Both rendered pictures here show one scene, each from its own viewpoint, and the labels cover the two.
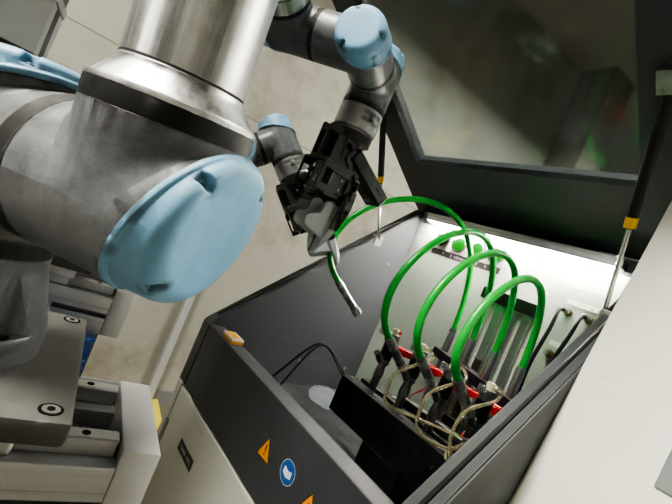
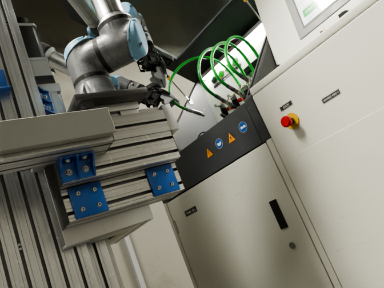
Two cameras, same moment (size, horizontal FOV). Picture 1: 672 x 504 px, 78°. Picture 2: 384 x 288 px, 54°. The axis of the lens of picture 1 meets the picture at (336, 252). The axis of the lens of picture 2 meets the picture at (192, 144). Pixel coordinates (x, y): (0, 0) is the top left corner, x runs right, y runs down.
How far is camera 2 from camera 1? 102 cm
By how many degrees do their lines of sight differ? 16
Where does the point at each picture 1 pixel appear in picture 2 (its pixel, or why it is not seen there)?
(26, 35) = (47, 71)
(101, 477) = (161, 112)
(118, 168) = (120, 28)
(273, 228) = not seen: hidden behind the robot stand
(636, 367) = (276, 25)
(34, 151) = (103, 40)
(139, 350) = not seen: outside the picture
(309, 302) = (186, 142)
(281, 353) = not seen: hidden behind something
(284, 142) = (123, 81)
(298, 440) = (213, 132)
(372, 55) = (132, 12)
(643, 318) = (268, 14)
